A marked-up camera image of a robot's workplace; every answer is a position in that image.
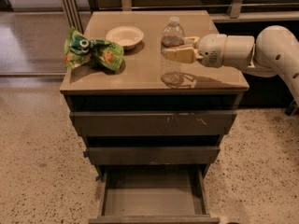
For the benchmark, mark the grey middle drawer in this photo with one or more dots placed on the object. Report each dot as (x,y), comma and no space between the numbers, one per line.
(151,155)

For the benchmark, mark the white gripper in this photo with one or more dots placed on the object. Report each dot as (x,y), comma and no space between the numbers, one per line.
(212,50)

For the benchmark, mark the green chip bag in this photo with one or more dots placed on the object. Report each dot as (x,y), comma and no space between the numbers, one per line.
(78,50)

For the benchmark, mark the white paper bowl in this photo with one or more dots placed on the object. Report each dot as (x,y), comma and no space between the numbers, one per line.
(126,36)

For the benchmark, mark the grey open bottom drawer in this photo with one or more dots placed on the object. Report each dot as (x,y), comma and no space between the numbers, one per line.
(170,194)

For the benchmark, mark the metal railing frame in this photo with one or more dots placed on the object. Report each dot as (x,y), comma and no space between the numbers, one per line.
(229,15)

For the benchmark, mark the grey top drawer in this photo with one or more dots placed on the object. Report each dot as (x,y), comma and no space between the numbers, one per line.
(153,123)

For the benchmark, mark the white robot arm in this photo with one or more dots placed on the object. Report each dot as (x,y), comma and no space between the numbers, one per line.
(274,52)

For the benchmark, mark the clear plastic water bottle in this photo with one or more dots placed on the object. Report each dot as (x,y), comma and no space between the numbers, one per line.
(172,37)

